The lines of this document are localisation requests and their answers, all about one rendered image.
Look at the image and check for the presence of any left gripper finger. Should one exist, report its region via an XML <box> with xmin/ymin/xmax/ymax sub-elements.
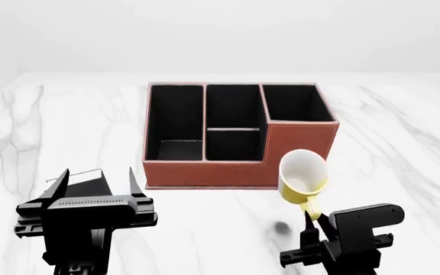
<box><xmin>37</xmin><ymin>167</ymin><xmax>71</xmax><ymax>205</ymax></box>
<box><xmin>128</xmin><ymin>166</ymin><xmax>147</xmax><ymax>200</ymax></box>

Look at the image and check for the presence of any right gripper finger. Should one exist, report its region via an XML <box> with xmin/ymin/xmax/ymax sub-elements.
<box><xmin>318</xmin><ymin>213</ymin><xmax>338</xmax><ymax>244</ymax></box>
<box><xmin>299</xmin><ymin>210</ymin><xmax>321</xmax><ymax>248</ymax></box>

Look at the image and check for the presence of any yellow and white mug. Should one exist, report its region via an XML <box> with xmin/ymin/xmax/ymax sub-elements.
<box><xmin>278</xmin><ymin>148</ymin><xmax>329</xmax><ymax>222</ymax></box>

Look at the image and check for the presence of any brown leather desk caddy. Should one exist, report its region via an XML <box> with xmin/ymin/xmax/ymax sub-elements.
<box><xmin>142</xmin><ymin>82</ymin><xmax>341</xmax><ymax>191</ymax></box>

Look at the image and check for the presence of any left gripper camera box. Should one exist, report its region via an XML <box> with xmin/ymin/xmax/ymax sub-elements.
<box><xmin>46</xmin><ymin>194</ymin><xmax>138</xmax><ymax>228</ymax></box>

